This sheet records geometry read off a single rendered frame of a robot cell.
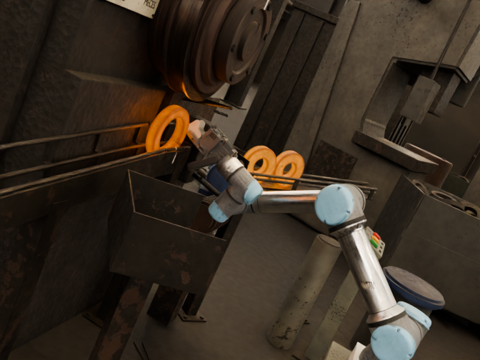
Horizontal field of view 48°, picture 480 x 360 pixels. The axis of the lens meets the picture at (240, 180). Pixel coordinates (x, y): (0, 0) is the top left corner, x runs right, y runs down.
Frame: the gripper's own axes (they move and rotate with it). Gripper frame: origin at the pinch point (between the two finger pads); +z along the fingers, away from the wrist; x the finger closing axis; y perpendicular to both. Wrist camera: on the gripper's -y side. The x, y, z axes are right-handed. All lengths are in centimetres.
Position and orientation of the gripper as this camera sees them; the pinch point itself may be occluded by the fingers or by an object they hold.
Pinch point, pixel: (184, 124)
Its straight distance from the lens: 184.7
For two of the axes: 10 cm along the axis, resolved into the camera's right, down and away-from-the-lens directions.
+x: -3.4, 0.7, -9.4
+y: 6.8, -6.7, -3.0
